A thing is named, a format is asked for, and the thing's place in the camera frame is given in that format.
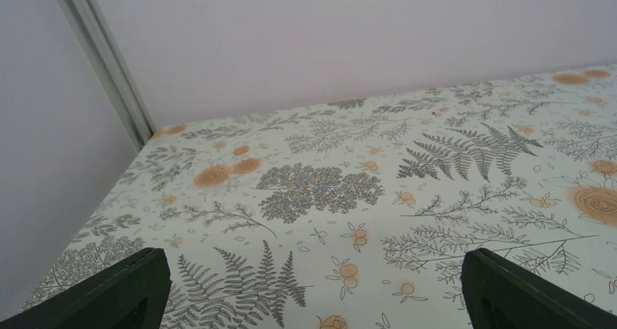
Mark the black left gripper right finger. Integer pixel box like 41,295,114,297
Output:
461,248,616,329

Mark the aluminium corner post left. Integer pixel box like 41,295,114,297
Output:
56,0,154,151

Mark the floral patterned table mat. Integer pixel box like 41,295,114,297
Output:
24,64,616,328

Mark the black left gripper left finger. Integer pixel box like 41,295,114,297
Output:
1,247,172,328

